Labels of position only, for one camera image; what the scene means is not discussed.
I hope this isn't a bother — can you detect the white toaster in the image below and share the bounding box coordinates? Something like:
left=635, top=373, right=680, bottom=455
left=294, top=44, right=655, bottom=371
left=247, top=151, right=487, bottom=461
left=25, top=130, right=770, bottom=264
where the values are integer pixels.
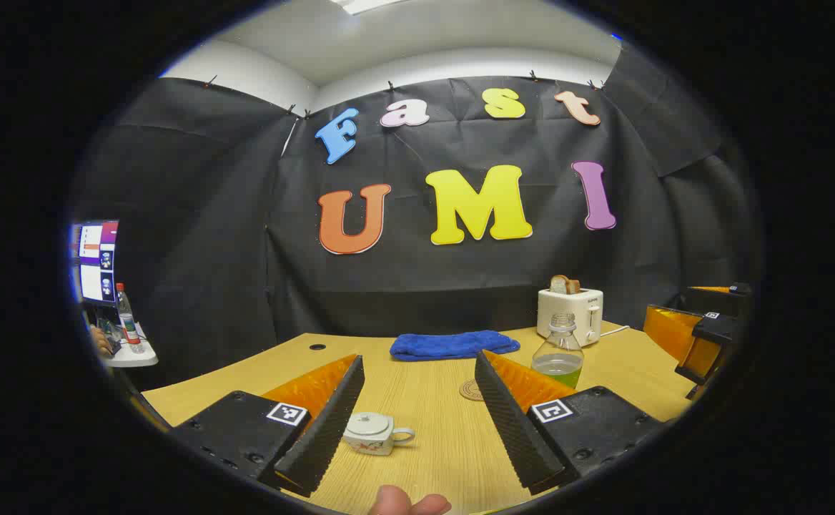
left=537, top=288, right=604, bottom=348

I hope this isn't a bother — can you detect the black backdrop cloth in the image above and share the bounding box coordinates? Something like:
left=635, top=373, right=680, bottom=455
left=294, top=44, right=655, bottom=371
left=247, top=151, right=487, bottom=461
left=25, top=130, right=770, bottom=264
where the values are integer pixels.
left=71, top=43, right=758, bottom=391

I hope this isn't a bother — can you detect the green label water bottle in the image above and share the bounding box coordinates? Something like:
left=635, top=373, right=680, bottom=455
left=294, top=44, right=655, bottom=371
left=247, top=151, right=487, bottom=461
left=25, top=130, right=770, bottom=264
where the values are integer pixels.
left=532, top=313, right=585, bottom=389

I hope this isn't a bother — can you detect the red label plastic bottle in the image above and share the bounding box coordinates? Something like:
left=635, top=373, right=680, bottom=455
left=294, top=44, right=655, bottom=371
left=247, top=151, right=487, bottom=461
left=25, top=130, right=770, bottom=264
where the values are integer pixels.
left=116, top=283, right=145, bottom=354

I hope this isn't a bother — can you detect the blue folded towel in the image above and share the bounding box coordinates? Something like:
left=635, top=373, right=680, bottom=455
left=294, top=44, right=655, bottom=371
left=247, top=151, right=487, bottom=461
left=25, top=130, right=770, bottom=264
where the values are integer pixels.
left=390, top=330, right=521, bottom=362

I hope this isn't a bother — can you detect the white side table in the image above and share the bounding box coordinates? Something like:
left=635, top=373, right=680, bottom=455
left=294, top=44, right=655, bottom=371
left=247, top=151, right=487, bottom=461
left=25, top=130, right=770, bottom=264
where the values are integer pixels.
left=99, top=325, right=159, bottom=369

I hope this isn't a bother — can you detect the computer monitor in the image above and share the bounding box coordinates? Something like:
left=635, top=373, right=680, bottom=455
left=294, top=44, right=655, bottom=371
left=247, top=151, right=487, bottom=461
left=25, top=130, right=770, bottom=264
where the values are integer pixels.
left=71, top=220, right=120, bottom=308

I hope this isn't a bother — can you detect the white painted teacup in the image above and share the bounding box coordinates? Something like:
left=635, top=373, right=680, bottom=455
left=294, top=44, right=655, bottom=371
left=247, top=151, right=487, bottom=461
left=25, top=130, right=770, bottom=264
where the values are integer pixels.
left=343, top=413, right=416, bottom=456

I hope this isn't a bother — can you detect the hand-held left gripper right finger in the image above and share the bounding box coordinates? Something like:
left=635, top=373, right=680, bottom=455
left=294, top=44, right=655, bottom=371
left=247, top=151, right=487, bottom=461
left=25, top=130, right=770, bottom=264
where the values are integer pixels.
left=475, top=350, right=666, bottom=496

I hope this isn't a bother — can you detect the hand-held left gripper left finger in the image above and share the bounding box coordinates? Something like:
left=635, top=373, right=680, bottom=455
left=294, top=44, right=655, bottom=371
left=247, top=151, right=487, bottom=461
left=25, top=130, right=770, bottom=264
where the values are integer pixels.
left=171, top=354, right=366, bottom=499

